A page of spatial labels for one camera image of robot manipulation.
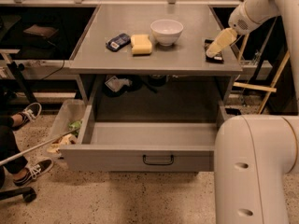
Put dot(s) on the padded gripper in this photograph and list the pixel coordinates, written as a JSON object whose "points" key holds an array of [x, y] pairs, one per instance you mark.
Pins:
{"points": [[239, 20]]}

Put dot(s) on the dark chocolate rxbar wrapper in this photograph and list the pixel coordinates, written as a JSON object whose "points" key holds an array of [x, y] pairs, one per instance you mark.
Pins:
{"points": [[218, 58]]}

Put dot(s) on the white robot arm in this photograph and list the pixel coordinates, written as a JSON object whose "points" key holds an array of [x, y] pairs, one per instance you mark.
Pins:
{"points": [[253, 152]]}

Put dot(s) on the grey open top drawer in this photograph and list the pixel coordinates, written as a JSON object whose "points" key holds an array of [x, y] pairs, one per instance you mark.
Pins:
{"points": [[120, 146]]}

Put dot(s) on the white ceramic bowl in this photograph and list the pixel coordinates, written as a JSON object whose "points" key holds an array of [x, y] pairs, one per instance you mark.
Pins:
{"points": [[166, 32]]}

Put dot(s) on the yellow sponge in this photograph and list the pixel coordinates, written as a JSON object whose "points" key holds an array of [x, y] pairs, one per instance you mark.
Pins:
{"points": [[141, 45]]}

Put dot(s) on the grey metal cabinet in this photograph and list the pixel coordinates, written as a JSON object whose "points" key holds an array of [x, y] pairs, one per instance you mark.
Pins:
{"points": [[195, 86]]}

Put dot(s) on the blue snack bar wrapper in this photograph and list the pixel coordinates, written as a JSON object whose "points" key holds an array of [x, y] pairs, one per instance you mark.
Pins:
{"points": [[118, 42]]}

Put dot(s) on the clear plastic trash bin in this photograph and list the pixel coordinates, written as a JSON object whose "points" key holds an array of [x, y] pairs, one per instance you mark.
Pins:
{"points": [[68, 118]]}

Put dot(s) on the upper black white sneaker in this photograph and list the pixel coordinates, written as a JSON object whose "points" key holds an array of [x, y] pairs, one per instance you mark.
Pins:
{"points": [[30, 113]]}

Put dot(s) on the black white sneaker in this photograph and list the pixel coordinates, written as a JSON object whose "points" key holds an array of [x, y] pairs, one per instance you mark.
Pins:
{"points": [[30, 113], [32, 173]]}

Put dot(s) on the lower black white sneaker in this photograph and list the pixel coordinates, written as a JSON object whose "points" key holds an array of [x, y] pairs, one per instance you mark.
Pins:
{"points": [[32, 173]]}

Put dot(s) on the person leg black trousers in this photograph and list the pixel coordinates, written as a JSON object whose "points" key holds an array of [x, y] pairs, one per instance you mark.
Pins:
{"points": [[8, 148]]}

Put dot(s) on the black chair base caster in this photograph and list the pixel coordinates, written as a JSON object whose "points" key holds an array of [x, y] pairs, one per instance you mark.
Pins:
{"points": [[27, 193]]}

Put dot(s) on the long grey metal rod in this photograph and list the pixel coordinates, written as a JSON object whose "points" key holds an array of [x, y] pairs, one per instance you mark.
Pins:
{"points": [[16, 156]]}

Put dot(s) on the black drawer handle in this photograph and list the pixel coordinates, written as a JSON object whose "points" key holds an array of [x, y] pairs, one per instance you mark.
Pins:
{"points": [[158, 160]]}

